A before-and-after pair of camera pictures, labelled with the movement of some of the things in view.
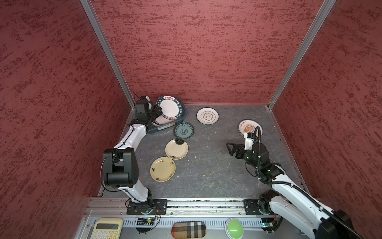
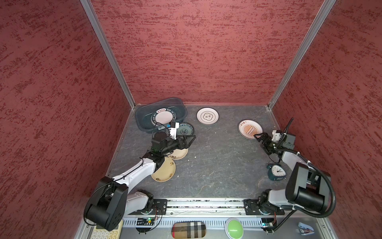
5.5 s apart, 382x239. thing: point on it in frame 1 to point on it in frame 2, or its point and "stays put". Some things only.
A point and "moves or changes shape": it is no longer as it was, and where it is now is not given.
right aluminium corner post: (327, 7) stays put
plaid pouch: (189, 229) stays put
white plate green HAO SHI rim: (171, 107) moves or changes shape
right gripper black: (240, 148) to (264, 142)
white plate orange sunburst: (248, 125) stays put
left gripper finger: (156, 113) to (184, 142)
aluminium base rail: (180, 212) stays put
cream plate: (162, 169) stays put
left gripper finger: (157, 108) to (184, 140)
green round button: (234, 229) stays put
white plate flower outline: (207, 116) stays put
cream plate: (175, 151) stays put
